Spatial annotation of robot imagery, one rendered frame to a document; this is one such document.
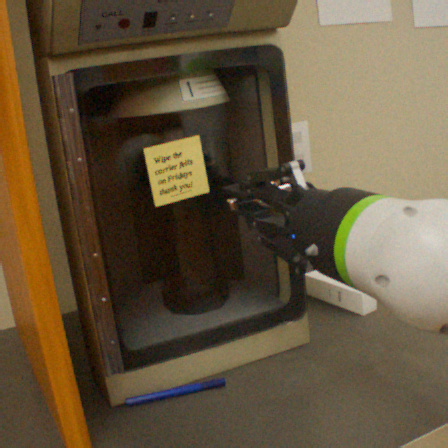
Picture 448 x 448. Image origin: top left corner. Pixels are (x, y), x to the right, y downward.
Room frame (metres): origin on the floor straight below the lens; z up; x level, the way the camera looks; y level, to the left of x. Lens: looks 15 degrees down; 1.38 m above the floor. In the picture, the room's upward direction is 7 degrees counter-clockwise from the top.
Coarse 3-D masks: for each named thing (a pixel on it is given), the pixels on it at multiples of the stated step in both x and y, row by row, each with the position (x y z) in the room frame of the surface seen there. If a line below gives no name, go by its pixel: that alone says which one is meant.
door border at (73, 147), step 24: (72, 96) 0.76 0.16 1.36; (72, 120) 0.76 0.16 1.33; (72, 144) 0.76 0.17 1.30; (72, 168) 0.75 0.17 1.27; (72, 192) 0.75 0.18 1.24; (96, 240) 0.76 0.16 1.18; (96, 264) 0.76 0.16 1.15; (96, 288) 0.75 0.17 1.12; (96, 312) 0.75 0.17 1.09; (120, 360) 0.76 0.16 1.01
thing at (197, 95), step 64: (128, 64) 0.79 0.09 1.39; (192, 64) 0.82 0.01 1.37; (256, 64) 0.86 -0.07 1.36; (128, 128) 0.78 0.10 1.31; (192, 128) 0.82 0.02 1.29; (256, 128) 0.85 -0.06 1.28; (128, 192) 0.78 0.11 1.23; (128, 256) 0.77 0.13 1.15; (192, 256) 0.81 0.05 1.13; (256, 256) 0.84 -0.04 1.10; (128, 320) 0.77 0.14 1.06; (192, 320) 0.80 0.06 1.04; (256, 320) 0.84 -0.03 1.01
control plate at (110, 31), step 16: (96, 0) 0.71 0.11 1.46; (112, 0) 0.72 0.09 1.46; (128, 0) 0.73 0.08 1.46; (144, 0) 0.74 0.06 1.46; (160, 0) 0.75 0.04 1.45; (176, 0) 0.76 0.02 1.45; (192, 0) 0.77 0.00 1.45; (208, 0) 0.78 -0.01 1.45; (224, 0) 0.79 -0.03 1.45; (80, 16) 0.72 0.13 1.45; (96, 16) 0.73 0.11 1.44; (112, 16) 0.74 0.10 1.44; (128, 16) 0.75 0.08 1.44; (160, 16) 0.76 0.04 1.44; (176, 16) 0.77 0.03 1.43; (208, 16) 0.80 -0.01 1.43; (224, 16) 0.81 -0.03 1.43; (80, 32) 0.73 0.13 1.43; (96, 32) 0.74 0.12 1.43; (112, 32) 0.75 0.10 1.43; (128, 32) 0.76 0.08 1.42; (144, 32) 0.77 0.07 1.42; (160, 32) 0.78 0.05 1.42
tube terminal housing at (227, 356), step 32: (32, 0) 0.81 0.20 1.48; (32, 32) 0.84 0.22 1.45; (256, 32) 0.87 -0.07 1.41; (64, 64) 0.77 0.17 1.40; (96, 64) 0.79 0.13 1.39; (64, 160) 0.76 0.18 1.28; (64, 192) 0.79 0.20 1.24; (64, 224) 0.83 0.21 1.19; (96, 352) 0.78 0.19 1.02; (224, 352) 0.83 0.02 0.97; (256, 352) 0.85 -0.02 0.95; (128, 384) 0.77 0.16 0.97; (160, 384) 0.79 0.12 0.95
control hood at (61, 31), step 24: (48, 0) 0.71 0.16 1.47; (72, 0) 0.70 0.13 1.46; (240, 0) 0.80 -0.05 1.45; (264, 0) 0.81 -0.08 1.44; (288, 0) 0.83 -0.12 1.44; (48, 24) 0.73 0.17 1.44; (72, 24) 0.72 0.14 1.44; (240, 24) 0.83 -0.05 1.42; (264, 24) 0.85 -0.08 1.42; (288, 24) 0.86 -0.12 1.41; (48, 48) 0.75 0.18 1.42; (72, 48) 0.75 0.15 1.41; (96, 48) 0.78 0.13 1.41
